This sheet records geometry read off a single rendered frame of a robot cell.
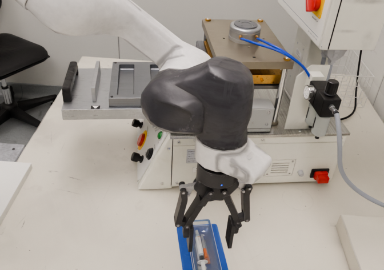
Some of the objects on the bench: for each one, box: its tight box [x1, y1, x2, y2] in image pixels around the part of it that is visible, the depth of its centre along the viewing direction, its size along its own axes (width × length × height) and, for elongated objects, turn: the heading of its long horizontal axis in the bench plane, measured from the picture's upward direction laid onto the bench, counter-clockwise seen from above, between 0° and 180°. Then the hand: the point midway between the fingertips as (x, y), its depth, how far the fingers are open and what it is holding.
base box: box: [138, 119, 347, 190], centre depth 116 cm, size 54×38×17 cm
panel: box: [137, 119, 169, 184], centre depth 114 cm, size 2×30×19 cm, turn 2°
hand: (210, 236), depth 82 cm, fingers open, 8 cm apart
